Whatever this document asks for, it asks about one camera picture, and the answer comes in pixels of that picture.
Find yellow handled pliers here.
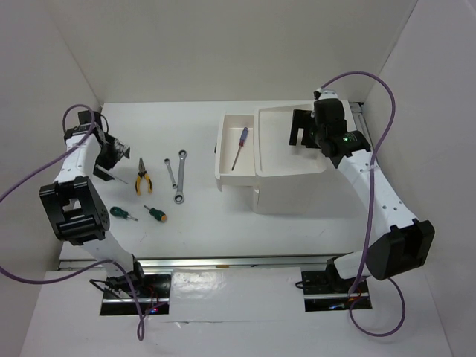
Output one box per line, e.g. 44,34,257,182
135,158,153,196

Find purple handled screwdriver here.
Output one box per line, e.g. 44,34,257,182
231,127,248,171

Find white top drawer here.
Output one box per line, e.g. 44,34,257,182
214,114,257,191

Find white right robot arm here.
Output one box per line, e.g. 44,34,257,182
289,98,435,292

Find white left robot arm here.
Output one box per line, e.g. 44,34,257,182
39,109,147,297

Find small silver wrench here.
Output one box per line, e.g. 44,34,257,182
164,158,177,189

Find white drawer cabinet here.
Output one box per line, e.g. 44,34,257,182
253,103,327,215

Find green orange stubby screwdriver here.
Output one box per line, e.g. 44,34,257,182
144,205,167,222

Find large silver ratchet wrench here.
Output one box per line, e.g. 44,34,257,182
174,149,187,204

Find aluminium side rail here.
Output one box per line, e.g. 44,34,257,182
349,102,368,132

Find aluminium front rail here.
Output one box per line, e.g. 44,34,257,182
57,254,353,271

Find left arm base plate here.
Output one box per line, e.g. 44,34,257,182
99,270,173,317

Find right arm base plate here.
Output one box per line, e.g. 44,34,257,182
295,271,373,312

